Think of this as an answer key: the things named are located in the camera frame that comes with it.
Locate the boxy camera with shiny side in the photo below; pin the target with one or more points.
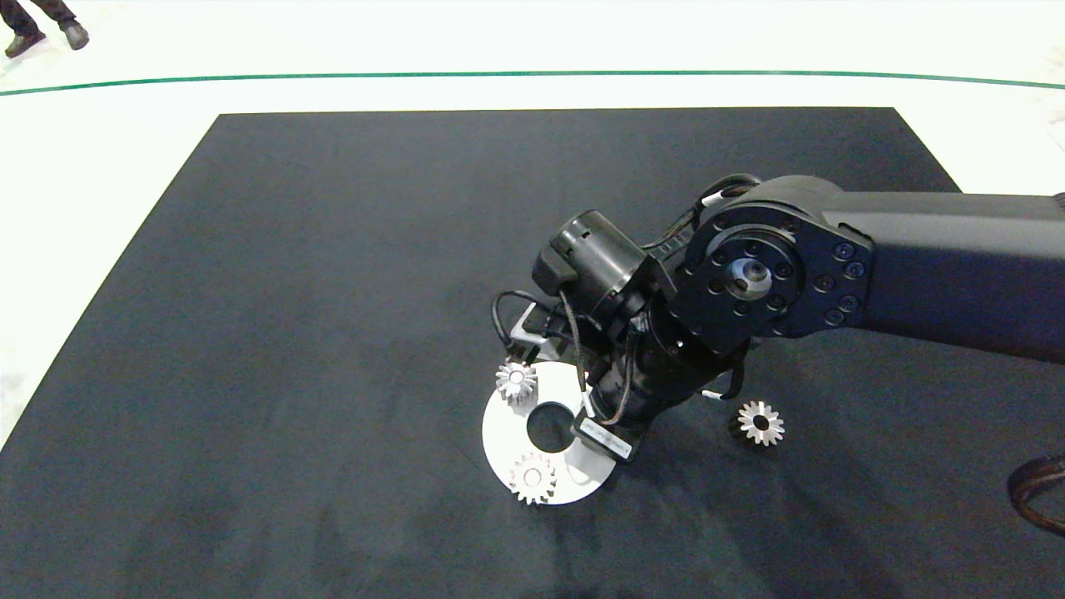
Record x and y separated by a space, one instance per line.
526 331

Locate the steel gear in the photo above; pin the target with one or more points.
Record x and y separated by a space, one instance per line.
770 429
522 485
506 385

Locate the person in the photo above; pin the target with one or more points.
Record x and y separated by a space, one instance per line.
25 37

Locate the dark mat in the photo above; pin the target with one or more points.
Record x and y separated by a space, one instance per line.
333 333

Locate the round white plate with pins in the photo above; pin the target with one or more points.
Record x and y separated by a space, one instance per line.
503 433

